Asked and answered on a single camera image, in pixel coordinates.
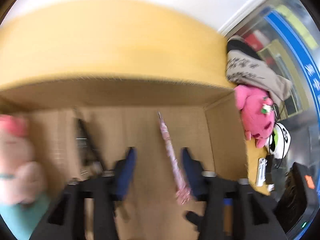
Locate teal pink plush pig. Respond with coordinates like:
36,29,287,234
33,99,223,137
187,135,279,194
1,114,50,239

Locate black sunglasses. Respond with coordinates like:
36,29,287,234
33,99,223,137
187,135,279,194
75,117,106,177

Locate pink glitter pen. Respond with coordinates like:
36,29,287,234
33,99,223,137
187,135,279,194
158,112,191,205

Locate black power adapter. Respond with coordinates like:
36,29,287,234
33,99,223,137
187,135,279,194
265,154,274,185

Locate white remote control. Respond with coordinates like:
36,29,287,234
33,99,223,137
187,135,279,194
255,158,267,187

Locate white green helmet toy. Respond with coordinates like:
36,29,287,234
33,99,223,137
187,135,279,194
265,122,291,159

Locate pink plush toy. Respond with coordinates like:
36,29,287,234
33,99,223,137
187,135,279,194
234,85,276,148

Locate brown cardboard box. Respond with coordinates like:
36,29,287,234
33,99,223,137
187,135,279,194
0,77,251,240

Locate beige printed cloth bag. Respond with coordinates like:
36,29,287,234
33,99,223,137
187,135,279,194
226,35,292,106

